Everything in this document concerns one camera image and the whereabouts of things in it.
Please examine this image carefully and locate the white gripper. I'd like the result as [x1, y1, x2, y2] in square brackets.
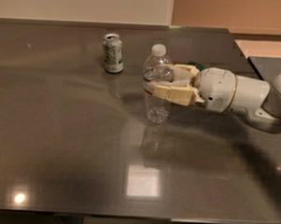
[145, 64, 237, 113]

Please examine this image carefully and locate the clear plastic water bottle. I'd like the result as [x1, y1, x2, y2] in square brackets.
[143, 44, 174, 124]

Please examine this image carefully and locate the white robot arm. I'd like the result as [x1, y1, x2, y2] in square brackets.
[143, 64, 281, 132]

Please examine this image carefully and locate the green and yellow sponge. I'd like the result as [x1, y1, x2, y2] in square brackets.
[188, 61, 205, 71]

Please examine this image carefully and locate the green and white soda can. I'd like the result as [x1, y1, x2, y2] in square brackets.
[103, 33, 124, 74]

